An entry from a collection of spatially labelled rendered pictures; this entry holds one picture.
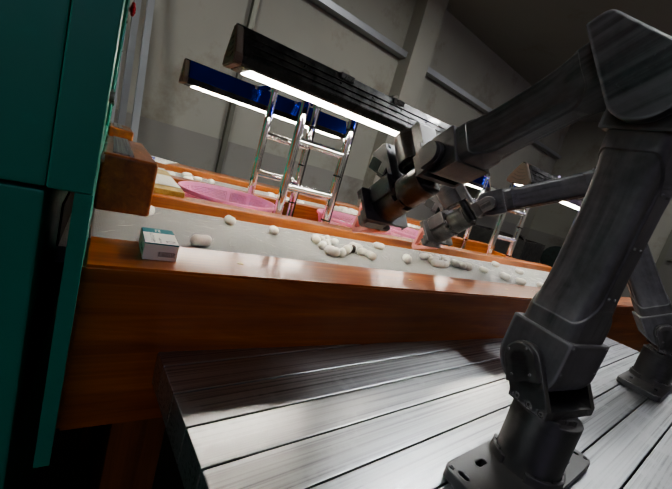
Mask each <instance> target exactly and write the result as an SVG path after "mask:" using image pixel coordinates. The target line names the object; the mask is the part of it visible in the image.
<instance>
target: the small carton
mask: <svg viewBox="0 0 672 489"><path fill-rule="evenodd" d="M139 246H140V251H141V257H142V259H149V260H160V261H171V262H176V260H177V255H178V251H179V244H178V242H177V240H176V238H175V236H174V233H173V231H169V230H162V229H154V228H147V227H142V228H141V232H140V238H139Z"/></svg>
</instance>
